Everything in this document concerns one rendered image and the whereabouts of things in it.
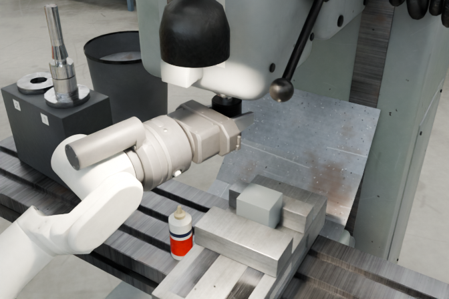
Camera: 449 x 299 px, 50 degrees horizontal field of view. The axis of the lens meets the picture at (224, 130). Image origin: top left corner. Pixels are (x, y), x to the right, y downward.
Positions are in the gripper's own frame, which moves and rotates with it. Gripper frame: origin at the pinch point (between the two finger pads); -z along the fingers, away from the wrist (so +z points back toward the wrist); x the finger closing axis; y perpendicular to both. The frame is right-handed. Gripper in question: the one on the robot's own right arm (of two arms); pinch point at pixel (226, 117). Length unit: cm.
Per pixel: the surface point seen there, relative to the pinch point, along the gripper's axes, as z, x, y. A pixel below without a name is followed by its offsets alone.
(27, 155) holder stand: 15, 50, 24
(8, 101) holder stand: 15, 52, 11
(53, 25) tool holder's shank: 7.9, 38.3, -7.6
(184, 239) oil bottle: 8.0, 2.3, 22.0
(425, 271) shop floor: -120, -2, 123
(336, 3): -13.9, -8.5, -17.0
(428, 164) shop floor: -198, 35, 123
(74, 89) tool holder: 6.7, 37.2, 5.9
